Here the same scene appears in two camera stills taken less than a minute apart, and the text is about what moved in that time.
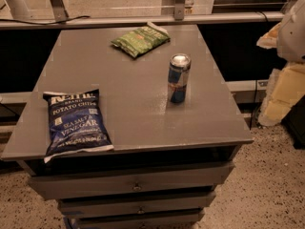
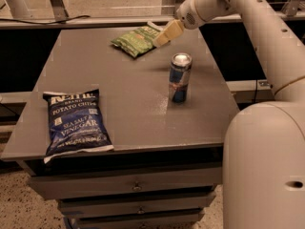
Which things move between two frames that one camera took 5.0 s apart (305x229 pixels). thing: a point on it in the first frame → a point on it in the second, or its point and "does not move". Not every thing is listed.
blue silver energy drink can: x=178 y=77 does not move
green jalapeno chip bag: x=143 y=39 does not move
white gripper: x=293 y=37 → x=187 y=16
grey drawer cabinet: x=170 y=159 does not move
